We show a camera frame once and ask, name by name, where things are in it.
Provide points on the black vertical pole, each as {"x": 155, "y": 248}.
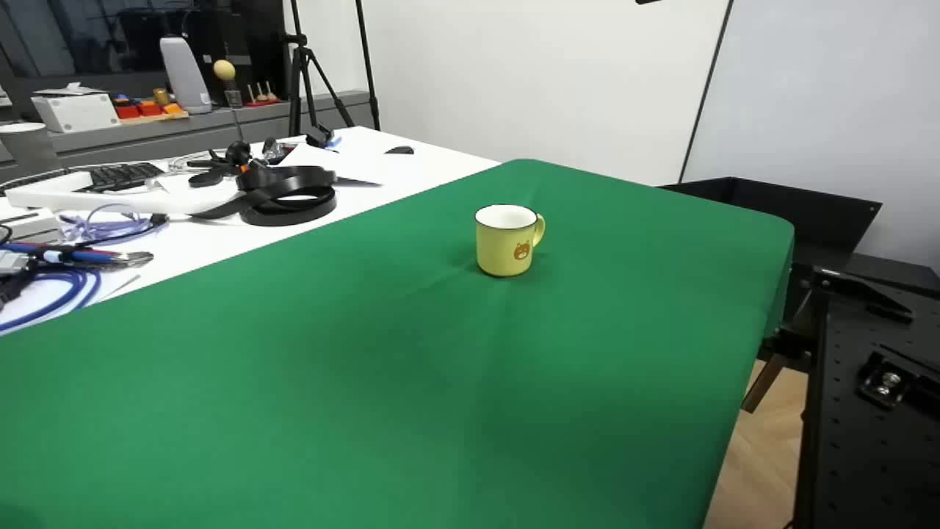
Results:
{"x": 367, "y": 68}

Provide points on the black angled bracket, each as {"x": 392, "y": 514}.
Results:
{"x": 860, "y": 293}

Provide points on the small black pouch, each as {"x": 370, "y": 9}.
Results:
{"x": 317, "y": 135}

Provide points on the black computer mouse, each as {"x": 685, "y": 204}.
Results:
{"x": 399, "y": 150}

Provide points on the black metal clamp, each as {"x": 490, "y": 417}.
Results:
{"x": 890, "y": 384}

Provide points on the yellow mug with orange print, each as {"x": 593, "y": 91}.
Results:
{"x": 499, "y": 250}

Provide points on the black tripod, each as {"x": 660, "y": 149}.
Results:
{"x": 304, "y": 68}

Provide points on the white curved panel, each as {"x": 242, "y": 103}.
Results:
{"x": 182, "y": 74}

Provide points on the black perforated bench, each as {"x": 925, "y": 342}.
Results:
{"x": 860, "y": 460}

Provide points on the yellow ball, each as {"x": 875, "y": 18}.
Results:
{"x": 224, "y": 72}

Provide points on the white box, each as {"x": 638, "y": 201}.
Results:
{"x": 74, "y": 110}

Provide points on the black open bin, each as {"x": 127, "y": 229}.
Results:
{"x": 812, "y": 222}

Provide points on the small wooden pieces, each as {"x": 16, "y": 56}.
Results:
{"x": 261, "y": 94}

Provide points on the black keyboard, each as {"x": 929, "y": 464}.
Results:
{"x": 118, "y": 176}

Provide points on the green table cloth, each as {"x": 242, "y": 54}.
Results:
{"x": 392, "y": 392}

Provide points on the grey shelf cabinet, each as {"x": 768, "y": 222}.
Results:
{"x": 176, "y": 134}

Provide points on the orange tray with items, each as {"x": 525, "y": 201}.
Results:
{"x": 146, "y": 110}

